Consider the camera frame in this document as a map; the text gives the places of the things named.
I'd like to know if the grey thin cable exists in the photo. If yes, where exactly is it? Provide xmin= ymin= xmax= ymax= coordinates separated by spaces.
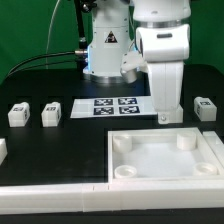
xmin=45 ymin=0 xmax=63 ymax=70

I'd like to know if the white front fence bar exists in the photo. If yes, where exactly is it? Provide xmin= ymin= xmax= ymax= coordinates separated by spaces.
xmin=0 ymin=180 xmax=224 ymax=215

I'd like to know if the white left fence block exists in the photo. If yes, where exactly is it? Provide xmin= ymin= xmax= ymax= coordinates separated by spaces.
xmin=0 ymin=138 xmax=7 ymax=165

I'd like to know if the white sheet with markers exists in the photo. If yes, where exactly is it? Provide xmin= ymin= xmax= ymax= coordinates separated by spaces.
xmin=71 ymin=96 xmax=157 ymax=118

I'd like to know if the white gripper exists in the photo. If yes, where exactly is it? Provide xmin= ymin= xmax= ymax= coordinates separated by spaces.
xmin=154 ymin=104 xmax=183 ymax=125

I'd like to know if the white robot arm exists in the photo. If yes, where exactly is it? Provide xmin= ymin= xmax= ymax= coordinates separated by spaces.
xmin=81 ymin=0 xmax=191 ymax=124

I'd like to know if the white square tabletop part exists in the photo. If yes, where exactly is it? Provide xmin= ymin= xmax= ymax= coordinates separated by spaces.
xmin=108 ymin=128 xmax=224 ymax=183

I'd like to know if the black cable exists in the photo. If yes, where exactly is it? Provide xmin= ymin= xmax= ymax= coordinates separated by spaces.
xmin=7 ymin=50 xmax=89 ymax=77

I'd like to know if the black camera pole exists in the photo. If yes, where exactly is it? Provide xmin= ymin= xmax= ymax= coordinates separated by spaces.
xmin=74 ymin=0 xmax=97 ymax=80

